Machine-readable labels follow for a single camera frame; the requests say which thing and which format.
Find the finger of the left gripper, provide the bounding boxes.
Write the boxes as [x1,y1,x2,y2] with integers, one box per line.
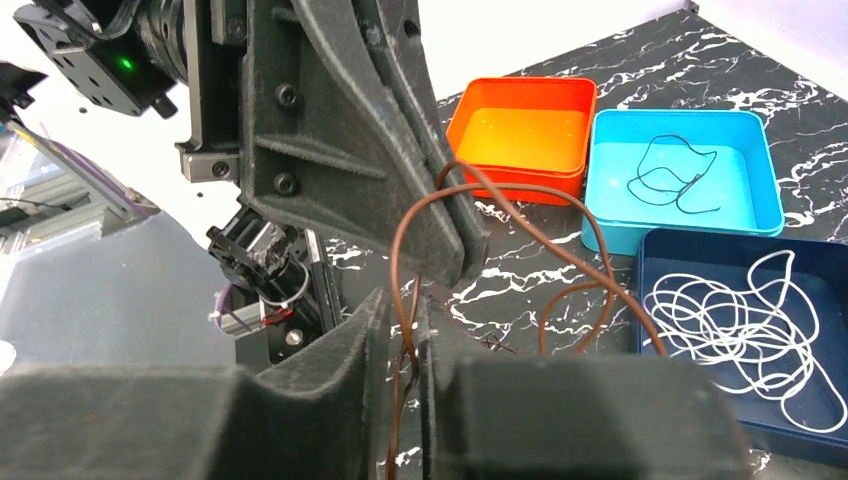
[353,1,488,279]

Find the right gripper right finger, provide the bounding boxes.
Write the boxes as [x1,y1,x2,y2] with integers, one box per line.
[417,300,752,479]

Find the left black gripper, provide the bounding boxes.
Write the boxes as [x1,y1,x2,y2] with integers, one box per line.
[177,1,434,254]

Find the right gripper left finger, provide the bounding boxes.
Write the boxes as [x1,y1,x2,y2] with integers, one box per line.
[1,289,389,479]

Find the brown wire bundle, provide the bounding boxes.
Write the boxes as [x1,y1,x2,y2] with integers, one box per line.
[384,158,669,480]

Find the white wires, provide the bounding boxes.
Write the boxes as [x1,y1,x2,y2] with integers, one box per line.
[642,249,848,435]

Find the black wire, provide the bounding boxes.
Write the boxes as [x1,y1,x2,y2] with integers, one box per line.
[625,134,723,217]

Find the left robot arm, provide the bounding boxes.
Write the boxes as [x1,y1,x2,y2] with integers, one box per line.
[13,1,488,286]

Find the red square tray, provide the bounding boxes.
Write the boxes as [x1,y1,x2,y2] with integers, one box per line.
[446,77,598,198]

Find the teal square tray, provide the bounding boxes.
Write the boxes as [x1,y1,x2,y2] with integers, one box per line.
[581,109,785,256]

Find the navy square tray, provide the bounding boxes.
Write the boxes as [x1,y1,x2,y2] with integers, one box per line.
[635,229,847,467]

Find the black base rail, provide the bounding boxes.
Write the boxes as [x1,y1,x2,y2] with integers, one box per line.
[206,206,343,371]

